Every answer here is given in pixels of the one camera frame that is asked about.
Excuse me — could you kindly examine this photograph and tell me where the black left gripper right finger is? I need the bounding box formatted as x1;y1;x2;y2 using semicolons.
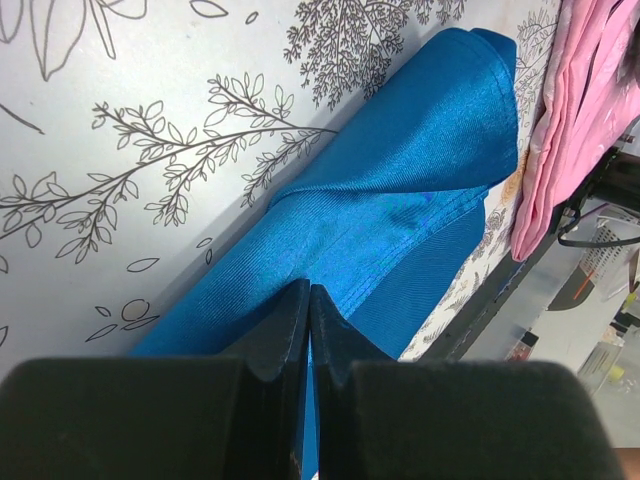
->
309;285;624;479

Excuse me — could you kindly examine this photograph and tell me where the blue satin napkin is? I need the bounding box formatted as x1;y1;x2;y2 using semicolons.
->
134;28;518;479

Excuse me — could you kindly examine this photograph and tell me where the pink floral placemat cloth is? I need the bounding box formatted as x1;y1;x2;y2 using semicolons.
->
511;1;639;261

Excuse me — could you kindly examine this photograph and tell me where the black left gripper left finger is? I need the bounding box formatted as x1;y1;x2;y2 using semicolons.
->
1;280;310;479

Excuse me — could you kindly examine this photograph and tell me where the floral tablecloth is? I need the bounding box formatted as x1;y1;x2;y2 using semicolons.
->
1;1;560;370

